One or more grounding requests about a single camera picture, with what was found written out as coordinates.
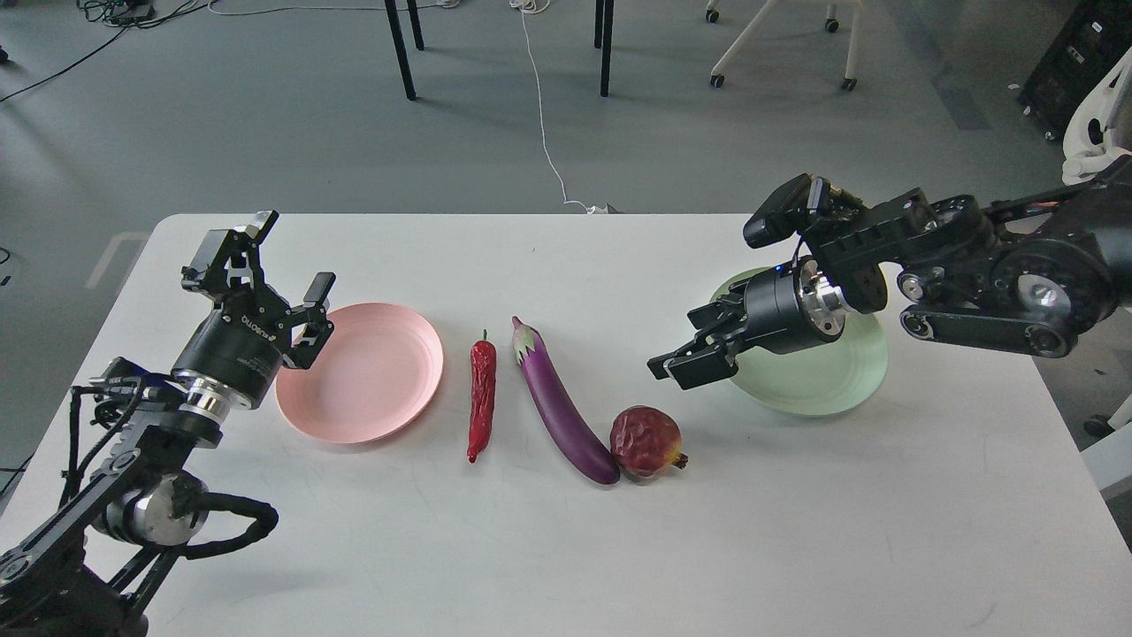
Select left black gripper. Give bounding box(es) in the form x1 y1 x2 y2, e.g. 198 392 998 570
172 210 336 408

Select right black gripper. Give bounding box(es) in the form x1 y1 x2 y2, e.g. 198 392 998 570
648 270 844 390

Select dark red pomegranate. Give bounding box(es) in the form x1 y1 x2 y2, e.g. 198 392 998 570
609 404 691 480

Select purple eggplant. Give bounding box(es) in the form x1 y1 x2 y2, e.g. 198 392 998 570
512 316 620 487

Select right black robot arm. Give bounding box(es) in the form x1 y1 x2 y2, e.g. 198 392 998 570
648 157 1131 388

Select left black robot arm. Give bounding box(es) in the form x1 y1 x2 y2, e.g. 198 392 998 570
1 210 335 636

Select pink plate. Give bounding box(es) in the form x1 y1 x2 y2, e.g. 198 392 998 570
275 303 444 444

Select light green plate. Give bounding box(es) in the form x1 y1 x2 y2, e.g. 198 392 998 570
730 313 889 418

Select red chili pepper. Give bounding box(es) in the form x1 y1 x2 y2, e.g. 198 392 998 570
466 330 497 464

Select black table legs left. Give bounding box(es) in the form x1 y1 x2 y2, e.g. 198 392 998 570
381 0 425 102

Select black table legs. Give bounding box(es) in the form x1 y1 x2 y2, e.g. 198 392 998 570
593 0 616 98
381 0 425 102

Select white rolling chair base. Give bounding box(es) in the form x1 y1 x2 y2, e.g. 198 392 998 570
705 0 865 93

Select black table legs right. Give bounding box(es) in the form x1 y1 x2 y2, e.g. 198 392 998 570
593 0 616 98

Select white office chair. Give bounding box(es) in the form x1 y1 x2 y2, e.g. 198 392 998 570
1060 50 1131 186

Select black equipment cabinet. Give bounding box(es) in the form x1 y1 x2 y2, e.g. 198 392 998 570
1018 1 1131 143

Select black floor cables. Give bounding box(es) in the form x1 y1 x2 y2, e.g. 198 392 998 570
0 0 213 105

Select white floor cable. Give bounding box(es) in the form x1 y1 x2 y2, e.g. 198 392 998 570
509 0 609 215

